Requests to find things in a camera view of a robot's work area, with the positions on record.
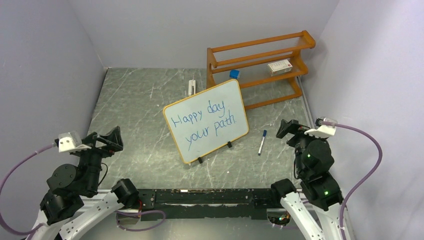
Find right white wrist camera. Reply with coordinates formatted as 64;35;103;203
304;117;338;139

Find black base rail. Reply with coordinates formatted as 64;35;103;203
138;188;282;220

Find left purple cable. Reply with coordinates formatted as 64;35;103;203
0;143;57;237

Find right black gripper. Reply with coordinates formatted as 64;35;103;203
276;118;326;175

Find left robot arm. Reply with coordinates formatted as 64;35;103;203
27;126;140;240

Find yellow framed whiteboard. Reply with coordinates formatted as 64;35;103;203
162;79;249;164

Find small blue box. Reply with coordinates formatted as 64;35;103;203
229;69;241;80

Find white red carton box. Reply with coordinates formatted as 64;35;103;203
267;59;293;76

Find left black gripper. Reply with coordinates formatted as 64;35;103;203
75;125;123;193

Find white whiteboard stand piece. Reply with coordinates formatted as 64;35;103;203
188;79;196;96

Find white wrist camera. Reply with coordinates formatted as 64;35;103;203
54;131;92;153
304;117;338;139

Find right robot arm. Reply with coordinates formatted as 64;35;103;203
269;119;344;240

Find aluminium frame profile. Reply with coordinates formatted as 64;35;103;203
44;188;357;240

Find blue whiteboard marker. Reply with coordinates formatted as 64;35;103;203
258;135;266;156

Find orange wooden shelf rack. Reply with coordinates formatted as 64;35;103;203
206;30;316;110

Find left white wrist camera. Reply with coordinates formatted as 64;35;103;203
54;131;92;153

